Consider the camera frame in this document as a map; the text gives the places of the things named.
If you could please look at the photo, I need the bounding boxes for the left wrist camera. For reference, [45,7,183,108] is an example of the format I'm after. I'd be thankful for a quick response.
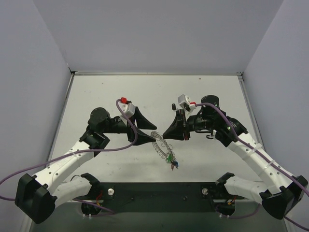
[120,97,136,118]

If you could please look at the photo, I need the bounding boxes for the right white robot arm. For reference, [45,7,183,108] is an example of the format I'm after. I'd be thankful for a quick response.
[163,94,309,219]

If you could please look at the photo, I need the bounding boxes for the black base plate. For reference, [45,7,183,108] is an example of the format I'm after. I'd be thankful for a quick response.
[79,182,235,213]

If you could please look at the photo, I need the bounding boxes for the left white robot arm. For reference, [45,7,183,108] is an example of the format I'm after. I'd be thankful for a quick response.
[14,103,157,224]

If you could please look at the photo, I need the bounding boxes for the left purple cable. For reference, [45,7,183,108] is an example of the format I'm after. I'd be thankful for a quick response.
[0,98,139,202]

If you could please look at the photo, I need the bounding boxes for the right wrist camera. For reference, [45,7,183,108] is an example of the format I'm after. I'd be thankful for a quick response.
[177,94,196,114]

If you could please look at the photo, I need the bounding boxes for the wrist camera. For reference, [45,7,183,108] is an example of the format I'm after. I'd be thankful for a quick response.
[177,94,196,114]
[120,97,136,118]

